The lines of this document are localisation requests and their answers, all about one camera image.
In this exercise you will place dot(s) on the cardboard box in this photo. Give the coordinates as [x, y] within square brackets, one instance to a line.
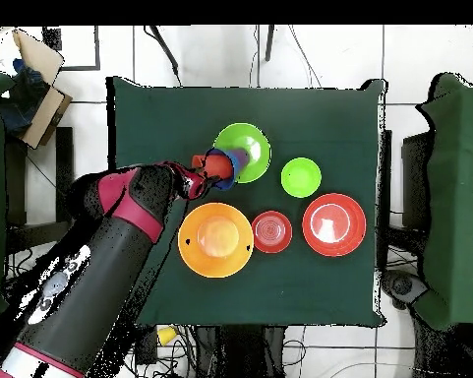
[43, 114]

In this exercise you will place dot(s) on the grey chair base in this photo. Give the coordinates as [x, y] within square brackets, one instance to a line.
[403, 285]

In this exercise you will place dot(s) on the blue cloth bundle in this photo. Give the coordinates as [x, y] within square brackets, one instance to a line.
[21, 102]

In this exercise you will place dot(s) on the dark green table cloth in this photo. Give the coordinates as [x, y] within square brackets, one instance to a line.
[299, 118]

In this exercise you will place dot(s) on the red plastic cup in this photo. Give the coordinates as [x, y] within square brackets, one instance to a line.
[218, 165]

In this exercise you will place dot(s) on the purple plastic cup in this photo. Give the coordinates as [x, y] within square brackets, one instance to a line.
[242, 155]

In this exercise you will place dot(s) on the black chair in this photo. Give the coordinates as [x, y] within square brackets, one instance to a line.
[417, 181]

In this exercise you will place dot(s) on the yellow plastic cup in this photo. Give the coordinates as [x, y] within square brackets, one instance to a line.
[166, 335]

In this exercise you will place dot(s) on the black pole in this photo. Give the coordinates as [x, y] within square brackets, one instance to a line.
[270, 43]

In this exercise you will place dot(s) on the small red plastic bowl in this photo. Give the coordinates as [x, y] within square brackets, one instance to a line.
[272, 232]

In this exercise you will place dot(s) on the large red plastic bowl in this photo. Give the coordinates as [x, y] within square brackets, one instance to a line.
[334, 224]

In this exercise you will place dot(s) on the large orange plastic bowl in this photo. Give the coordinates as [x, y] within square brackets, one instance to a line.
[216, 240]

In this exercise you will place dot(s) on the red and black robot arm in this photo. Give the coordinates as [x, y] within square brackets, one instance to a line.
[102, 256]

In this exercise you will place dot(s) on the dark blue plastic bowl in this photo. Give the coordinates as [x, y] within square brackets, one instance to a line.
[230, 157]

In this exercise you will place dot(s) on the large green plastic bowl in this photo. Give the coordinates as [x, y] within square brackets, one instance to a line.
[255, 138]

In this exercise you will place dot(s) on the small green plastic bowl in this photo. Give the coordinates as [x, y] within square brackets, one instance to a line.
[301, 177]

